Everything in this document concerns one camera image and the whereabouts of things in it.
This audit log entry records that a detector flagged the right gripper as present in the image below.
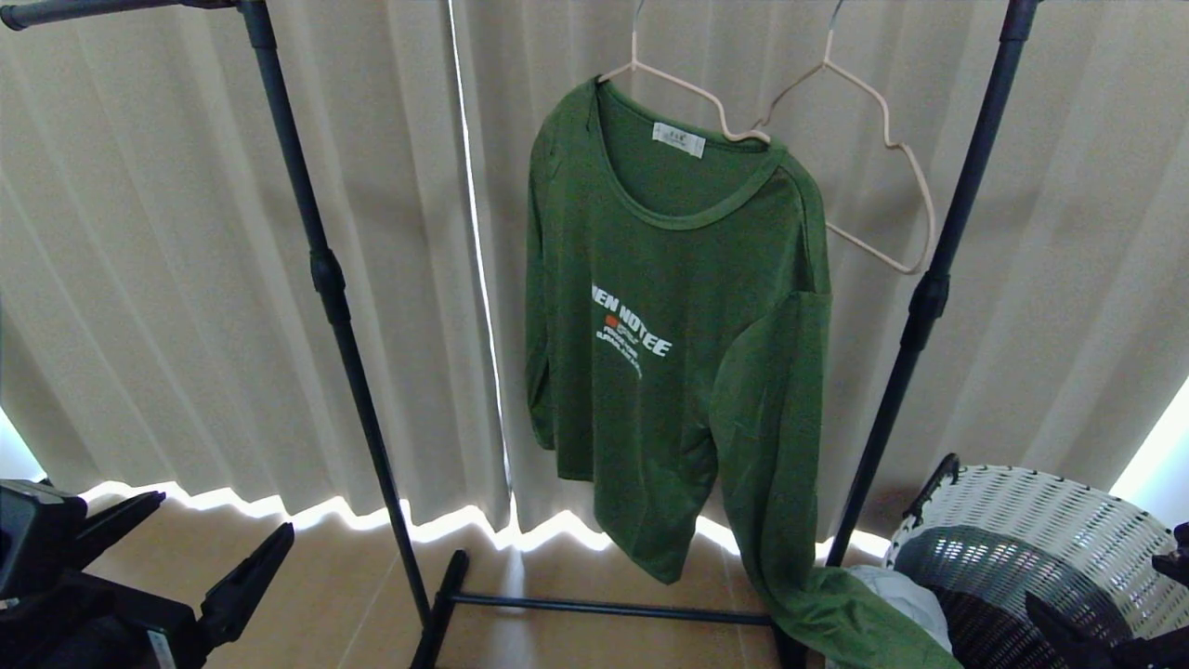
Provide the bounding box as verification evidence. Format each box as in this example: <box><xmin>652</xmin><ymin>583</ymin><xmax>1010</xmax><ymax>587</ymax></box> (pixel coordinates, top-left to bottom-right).
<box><xmin>1024</xmin><ymin>522</ymin><xmax>1189</xmax><ymax>669</ymax></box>

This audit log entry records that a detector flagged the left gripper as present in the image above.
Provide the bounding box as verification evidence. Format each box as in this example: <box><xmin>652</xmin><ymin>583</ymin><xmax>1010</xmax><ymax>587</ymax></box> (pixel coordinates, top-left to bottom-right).
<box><xmin>0</xmin><ymin>490</ymin><xmax>296</xmax><ymax>669</ymax></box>

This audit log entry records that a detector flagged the green sleeveless shirt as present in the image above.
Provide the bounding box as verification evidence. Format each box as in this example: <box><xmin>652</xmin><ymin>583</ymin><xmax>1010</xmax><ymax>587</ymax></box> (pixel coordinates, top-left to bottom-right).
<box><xmin>525</xmin><ymin>76</ymin><xmax>962</xmax><ymax>669</ymax></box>

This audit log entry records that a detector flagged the pink clothes hanger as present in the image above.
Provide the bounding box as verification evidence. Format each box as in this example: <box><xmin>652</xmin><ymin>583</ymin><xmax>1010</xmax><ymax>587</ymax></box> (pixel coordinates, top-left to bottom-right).
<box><xmin>597</xmin><ymin>0</ymin><xmax>772</xmax><ymax>145</ymax></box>
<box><xmin>751</xmin><ymin>0</ymin><xmax>937</xmax><ymax>277</ymax></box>

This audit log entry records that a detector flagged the white laundry basket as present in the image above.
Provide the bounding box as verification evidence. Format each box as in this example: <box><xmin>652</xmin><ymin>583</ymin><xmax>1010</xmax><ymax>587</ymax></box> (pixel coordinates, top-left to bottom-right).
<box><xmin>882</xmin><ymin>453</ymin><xmax>1189</xmax><ymax>669</ymax></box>

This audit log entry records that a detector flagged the black clothes rack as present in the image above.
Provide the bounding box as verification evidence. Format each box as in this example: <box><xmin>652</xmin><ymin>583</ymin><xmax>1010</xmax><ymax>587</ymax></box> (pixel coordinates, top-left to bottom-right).
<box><xmin>0</xmin><ymin>0</ymin><xmax>1041</xmax><ymax>669</ymax></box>

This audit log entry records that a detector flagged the pale grey garment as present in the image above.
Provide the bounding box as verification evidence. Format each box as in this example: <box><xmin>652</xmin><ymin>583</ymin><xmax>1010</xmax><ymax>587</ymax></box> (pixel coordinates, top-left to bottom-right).
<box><xmin>850</xmin><ymin>565</ymin><xmax>953</xmax><ymax>651</ymax></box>

